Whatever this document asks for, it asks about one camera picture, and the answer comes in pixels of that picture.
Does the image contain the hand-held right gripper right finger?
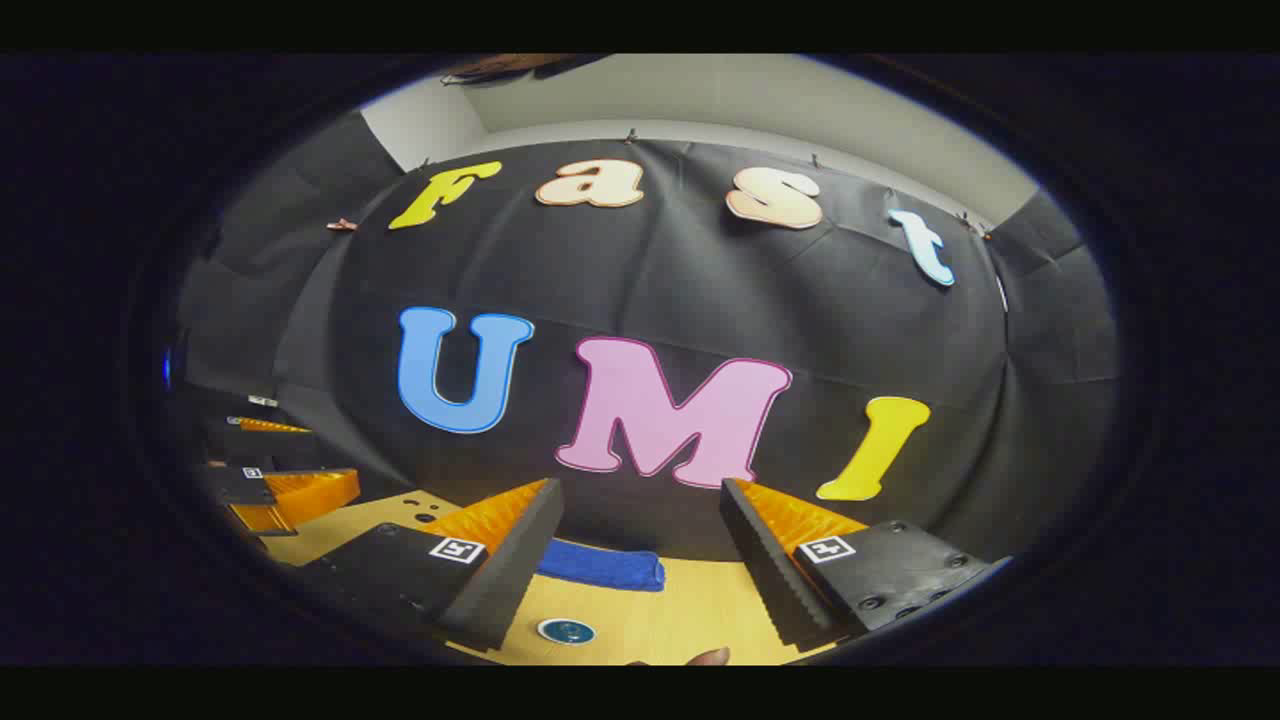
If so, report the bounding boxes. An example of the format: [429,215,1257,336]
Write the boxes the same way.
[720,478,993,653]

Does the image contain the dark brown board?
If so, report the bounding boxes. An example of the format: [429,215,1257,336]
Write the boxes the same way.
[440,54,606,85]

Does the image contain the blue towel cloth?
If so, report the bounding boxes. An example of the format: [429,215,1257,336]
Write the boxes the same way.
[538,538,667,593]

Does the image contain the black backdrop cloth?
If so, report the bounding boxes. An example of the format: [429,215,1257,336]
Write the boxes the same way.
[175,110,1121,566]

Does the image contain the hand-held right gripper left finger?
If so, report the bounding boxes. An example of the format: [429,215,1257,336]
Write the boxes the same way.
[295,478,566,653]

